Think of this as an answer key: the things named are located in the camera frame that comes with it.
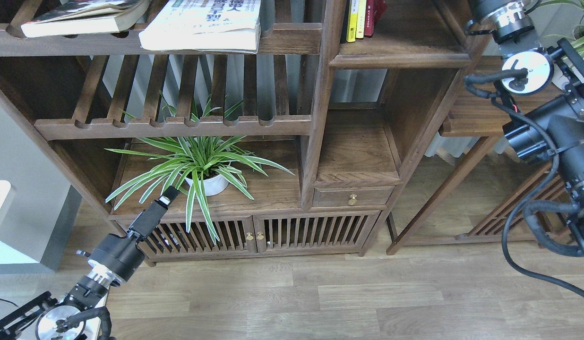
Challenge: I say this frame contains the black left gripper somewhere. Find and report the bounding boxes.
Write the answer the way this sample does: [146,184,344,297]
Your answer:
[87,186,180,284]

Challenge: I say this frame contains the large white book blue text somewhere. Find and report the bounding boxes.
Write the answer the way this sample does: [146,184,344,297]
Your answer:
[138,0,261,54]

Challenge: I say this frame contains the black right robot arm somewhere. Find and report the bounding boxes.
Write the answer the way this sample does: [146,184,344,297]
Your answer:
[464,0,584,298]

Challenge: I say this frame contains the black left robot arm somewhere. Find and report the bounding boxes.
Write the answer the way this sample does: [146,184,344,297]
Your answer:
[0,187,179,340]

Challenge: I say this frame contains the wooden side shelf unit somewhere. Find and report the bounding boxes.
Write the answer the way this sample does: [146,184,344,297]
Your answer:
[386,56,584,255]

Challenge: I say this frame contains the potted plant on side shelf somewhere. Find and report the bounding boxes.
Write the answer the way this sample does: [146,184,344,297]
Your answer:
[540,0,584,60]

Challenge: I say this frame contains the spider plant in white pot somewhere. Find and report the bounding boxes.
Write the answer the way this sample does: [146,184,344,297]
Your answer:
[106,136,285,242]

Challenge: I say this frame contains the dark wooden bookshelf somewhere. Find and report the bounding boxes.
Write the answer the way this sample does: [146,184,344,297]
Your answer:
[0,0,486,264]

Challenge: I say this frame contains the tan paperback book top left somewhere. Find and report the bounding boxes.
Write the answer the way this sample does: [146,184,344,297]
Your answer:
[21,0,150,37]

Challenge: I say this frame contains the yellow book spine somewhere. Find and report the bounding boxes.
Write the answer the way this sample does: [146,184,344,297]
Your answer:
[344,0,359,43]

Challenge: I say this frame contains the cream book spine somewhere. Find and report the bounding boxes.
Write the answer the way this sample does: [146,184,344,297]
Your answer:
[355,0,366,39]

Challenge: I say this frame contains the red book spine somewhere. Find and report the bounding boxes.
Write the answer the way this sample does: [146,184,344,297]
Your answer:
[364,0,387,37]

